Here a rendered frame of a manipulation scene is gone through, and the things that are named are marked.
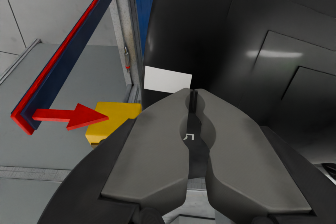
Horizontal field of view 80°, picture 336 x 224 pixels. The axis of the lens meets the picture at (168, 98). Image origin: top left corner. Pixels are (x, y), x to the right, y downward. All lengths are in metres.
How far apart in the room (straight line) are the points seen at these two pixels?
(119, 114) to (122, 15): 0.21
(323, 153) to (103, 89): 1.11
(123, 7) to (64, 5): 1.13
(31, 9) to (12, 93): 0.59
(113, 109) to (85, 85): 0.84
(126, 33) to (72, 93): 0.82
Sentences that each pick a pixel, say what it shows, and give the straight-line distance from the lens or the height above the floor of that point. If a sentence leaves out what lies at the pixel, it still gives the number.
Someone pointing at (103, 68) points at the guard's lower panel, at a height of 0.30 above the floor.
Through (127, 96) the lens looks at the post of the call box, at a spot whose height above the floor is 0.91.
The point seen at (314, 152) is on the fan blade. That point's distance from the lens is 0.22.
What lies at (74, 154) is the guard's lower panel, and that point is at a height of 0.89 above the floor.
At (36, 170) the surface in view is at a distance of 1.05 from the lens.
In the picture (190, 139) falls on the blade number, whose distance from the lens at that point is 0.17.
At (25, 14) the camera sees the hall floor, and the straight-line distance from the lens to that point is 1.77.
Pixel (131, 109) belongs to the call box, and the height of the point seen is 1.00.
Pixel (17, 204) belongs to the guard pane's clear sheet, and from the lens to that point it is 1.04.
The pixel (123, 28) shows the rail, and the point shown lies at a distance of 0.50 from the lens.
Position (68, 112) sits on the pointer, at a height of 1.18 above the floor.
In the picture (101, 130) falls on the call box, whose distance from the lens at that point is 0.43.
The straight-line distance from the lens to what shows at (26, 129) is 0.19.
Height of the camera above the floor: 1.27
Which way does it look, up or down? 42 degrees down
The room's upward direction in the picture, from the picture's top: 175 degrees counter-clockwise
